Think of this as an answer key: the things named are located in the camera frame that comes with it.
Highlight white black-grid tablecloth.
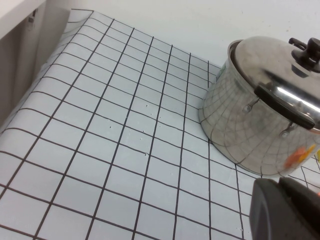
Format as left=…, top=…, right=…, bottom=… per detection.
left=0, top=8, right=320, bottom=240

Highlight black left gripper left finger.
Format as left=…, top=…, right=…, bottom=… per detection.
left=249, top=177, right=297, bottom=240

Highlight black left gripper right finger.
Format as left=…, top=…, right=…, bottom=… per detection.
left=278, top=176, right=320, bottom=240

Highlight stainless steel lid black knob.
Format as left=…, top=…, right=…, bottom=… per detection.
left=228, top=35, right=320, bottom=132

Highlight white cabinet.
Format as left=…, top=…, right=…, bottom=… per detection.
left=0, top=0, right=71, bottom=133

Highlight stainless steel pot black handles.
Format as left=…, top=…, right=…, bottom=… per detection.
left=198, top=37, right=320, bottom=179

